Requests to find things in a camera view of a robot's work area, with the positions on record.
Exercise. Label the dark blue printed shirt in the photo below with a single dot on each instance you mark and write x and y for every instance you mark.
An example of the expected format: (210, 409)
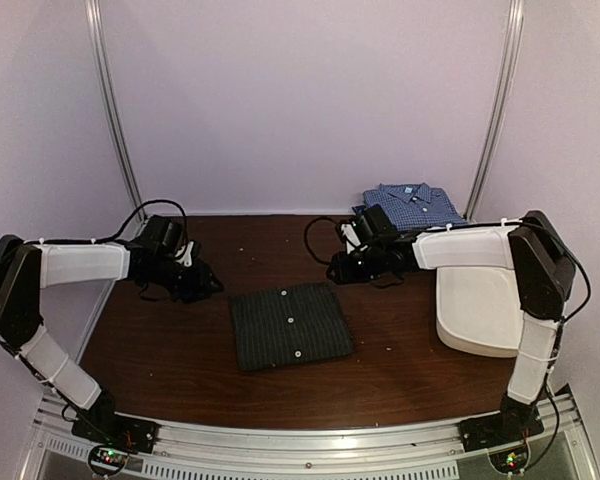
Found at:
(359, 209)

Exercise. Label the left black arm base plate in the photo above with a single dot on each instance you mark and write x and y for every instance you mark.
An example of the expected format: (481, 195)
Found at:
(122, 432)

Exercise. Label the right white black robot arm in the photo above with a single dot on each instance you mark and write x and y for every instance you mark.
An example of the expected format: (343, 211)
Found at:
(529, 246)

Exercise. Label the dark striped long sleeve shirt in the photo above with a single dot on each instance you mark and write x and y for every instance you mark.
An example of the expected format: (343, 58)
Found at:
(287, 326)

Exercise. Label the blue checked shirt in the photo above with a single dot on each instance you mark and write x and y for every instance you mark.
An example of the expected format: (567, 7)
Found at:
(413, 206)

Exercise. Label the right circuit board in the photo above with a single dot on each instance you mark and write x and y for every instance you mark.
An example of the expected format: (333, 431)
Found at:
(510, 461)

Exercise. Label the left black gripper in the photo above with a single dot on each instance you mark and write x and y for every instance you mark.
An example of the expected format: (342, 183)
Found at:
(200, 285)

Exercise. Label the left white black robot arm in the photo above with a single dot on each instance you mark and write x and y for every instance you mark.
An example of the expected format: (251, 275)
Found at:
(47, 285)

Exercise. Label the right aluminium frame post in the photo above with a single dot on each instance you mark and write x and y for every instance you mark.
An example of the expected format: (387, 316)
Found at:
(509, 59)

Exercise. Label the left circuit board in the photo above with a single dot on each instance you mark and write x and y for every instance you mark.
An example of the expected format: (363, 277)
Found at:
(103, 459)

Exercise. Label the aluminium frame post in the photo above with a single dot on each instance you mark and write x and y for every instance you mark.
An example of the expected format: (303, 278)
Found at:
(112, 115)
(509, 59)

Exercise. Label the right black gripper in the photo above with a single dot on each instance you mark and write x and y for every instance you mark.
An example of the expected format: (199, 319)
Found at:
(343, 274)

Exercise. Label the white plastic bin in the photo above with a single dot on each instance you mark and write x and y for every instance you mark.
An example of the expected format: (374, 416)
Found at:
(478, 311)

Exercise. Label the circuit board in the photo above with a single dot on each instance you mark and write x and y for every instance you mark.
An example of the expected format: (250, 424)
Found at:
(510, 461)
(103, 459)

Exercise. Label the front aluminium rail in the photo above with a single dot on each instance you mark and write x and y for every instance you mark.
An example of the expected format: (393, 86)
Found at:
(430, 450)

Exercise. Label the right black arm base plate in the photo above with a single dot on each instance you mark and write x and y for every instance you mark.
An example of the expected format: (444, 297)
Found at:
(497, 429)

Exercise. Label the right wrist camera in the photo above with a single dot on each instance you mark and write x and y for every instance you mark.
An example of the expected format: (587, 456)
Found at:
(349, 237)

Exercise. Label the left aluminium frame post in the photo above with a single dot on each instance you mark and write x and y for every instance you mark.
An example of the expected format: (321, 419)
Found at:
(112, 115)

